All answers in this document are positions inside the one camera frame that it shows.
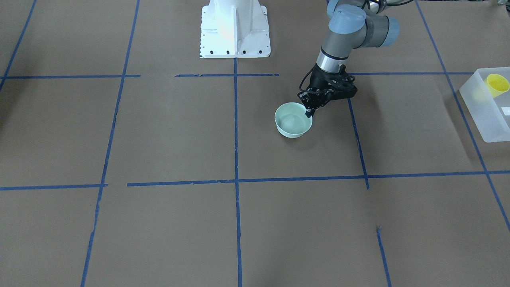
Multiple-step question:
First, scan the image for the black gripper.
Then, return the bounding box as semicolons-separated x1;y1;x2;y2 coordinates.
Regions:
298;64;358;118

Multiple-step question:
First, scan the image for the light green bowl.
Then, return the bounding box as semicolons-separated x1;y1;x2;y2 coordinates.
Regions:
274;102;313;138

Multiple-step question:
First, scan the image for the yellow plastic cup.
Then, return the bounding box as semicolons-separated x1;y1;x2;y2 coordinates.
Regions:
484;73;510;98

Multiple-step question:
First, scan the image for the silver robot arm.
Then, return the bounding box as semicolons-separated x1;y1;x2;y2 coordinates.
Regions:
298;0;400;118

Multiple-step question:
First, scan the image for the clear plastic storage box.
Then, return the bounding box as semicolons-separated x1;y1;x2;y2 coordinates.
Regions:
459;67;510;142

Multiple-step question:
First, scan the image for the white paper label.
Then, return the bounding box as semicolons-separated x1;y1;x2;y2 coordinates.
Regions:
501;107;510;116

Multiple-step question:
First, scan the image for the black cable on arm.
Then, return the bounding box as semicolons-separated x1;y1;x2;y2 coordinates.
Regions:
299;66;319;94

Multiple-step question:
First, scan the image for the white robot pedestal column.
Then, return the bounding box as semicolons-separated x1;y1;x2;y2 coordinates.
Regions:
199;0;271;59

